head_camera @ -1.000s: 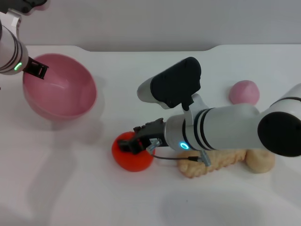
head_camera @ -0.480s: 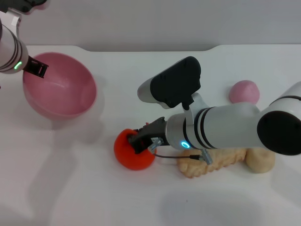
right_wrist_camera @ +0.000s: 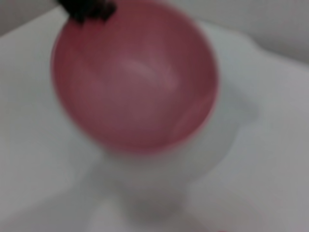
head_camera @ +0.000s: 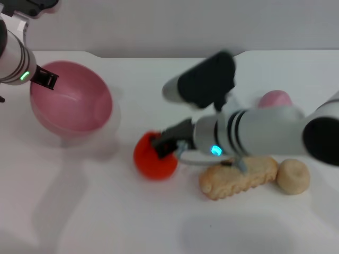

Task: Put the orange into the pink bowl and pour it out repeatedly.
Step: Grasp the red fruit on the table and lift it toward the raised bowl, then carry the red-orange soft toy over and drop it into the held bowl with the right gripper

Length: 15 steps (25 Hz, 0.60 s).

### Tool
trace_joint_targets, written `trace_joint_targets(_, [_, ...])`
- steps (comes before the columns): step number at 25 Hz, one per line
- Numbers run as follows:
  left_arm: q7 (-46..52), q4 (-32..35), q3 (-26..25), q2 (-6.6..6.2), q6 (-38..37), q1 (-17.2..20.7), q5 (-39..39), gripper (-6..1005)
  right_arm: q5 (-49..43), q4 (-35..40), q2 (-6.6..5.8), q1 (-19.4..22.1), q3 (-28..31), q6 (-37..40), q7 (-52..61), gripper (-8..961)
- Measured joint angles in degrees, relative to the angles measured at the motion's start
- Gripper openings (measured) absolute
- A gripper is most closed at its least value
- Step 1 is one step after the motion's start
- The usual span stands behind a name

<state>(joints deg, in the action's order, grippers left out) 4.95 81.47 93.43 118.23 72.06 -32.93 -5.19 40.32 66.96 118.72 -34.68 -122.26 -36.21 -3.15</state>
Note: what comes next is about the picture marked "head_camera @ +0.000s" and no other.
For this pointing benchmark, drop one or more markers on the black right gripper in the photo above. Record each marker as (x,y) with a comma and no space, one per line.
(184,133)

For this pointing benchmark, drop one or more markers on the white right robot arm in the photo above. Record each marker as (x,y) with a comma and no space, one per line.
(265,132)

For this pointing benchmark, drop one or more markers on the pink plastic bowl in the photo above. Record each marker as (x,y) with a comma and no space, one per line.
(76,103)

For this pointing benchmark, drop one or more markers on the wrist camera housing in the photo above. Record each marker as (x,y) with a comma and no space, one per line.
(206,82)
(34,8)

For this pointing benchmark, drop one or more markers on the round beige toy bun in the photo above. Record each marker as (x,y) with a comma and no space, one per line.
(292,176)

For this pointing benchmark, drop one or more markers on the long toy bread loaf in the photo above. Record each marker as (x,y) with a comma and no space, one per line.
(233,182)

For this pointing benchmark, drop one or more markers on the right wrist camera housing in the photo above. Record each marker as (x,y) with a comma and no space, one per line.
(206,82)

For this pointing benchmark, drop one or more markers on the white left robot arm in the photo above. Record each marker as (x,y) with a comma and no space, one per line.
(14,61)

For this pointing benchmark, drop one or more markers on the left wrist camera housing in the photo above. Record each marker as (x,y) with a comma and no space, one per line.
(34,8)

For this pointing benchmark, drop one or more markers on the orange toy fruit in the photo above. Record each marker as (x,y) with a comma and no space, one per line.
(151,166)

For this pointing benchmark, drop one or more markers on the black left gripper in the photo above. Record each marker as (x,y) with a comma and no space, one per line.
(36,71)

